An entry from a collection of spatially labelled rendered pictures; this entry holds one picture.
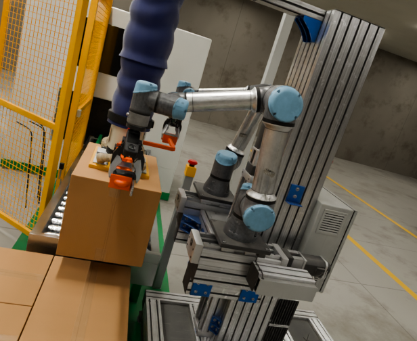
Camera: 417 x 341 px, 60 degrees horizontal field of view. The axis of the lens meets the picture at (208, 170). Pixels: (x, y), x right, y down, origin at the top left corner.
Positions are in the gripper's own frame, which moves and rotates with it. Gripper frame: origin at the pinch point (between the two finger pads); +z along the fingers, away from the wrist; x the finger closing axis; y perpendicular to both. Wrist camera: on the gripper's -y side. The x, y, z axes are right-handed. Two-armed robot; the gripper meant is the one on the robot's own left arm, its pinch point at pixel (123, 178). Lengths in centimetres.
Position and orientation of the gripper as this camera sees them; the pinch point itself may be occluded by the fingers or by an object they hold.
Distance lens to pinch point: 134.5
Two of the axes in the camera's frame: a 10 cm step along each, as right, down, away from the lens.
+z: -2.9, 9.2, 2.5
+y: -2.0, -3.1, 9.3
